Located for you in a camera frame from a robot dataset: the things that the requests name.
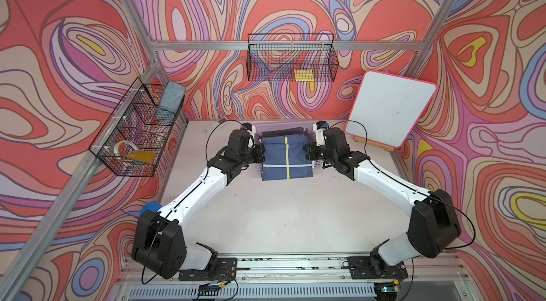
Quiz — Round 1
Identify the navy yellow-striped pillowcase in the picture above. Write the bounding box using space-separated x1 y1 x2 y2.
261 135 313 181

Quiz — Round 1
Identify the dark grey checked pillowcase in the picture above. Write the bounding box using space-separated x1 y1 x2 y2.
260 127 306 138

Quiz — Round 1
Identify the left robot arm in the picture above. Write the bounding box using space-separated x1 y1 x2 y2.
132 123 265 279

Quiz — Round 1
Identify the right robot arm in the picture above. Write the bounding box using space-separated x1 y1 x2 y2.
304 121 462 276

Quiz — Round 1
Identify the purple plastic basket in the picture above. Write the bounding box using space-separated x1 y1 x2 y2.
255 120 322 179

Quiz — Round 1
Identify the white remote control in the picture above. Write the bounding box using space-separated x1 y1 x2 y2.
203 117 229 135

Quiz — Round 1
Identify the wooden easel stand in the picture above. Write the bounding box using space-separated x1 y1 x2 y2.
354 136 394 152

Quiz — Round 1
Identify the grey blue sponge block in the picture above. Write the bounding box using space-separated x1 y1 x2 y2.
158 81 186 113

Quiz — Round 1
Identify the yellow card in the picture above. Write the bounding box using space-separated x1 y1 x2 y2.
124 150 156 164

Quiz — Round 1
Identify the blue-lid clear jar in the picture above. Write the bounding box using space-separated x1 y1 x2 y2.
140 201 162 216

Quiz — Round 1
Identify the clear tape roll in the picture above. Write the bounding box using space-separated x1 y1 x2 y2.
114 140 139 157

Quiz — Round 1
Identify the green circuit board left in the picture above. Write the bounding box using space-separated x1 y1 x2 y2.
198 283 226 296

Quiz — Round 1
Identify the green circuit board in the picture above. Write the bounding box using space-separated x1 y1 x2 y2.
374 280 400 294
198 283 226 296

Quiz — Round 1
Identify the green circuit board right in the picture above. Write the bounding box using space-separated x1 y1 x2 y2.
374 280 400 294

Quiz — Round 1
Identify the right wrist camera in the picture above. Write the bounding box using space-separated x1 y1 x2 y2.
313 120 328 146

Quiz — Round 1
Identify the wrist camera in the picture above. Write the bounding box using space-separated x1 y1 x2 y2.
313 120 328 146
240 123 256 140

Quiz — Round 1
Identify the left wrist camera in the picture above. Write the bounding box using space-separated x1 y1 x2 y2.
240 123 256 140

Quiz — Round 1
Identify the white board pink frame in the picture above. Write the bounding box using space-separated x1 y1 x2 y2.
345 71 437 147

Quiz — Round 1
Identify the black wire basket back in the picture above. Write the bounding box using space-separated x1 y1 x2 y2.
246 32 339 83

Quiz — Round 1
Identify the black wire basket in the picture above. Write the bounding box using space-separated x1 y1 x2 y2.
88 78 185 177
246 32 339 83

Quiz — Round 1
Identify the black wire basket left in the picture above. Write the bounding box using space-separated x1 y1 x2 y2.
88 78 185 177

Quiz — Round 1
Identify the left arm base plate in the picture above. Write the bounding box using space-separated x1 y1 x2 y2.
178 258 238 282

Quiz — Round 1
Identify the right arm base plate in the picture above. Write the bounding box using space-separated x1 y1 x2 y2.
344 255 409 281

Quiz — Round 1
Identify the aluminium rail frame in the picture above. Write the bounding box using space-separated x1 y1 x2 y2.
106 252 482 300

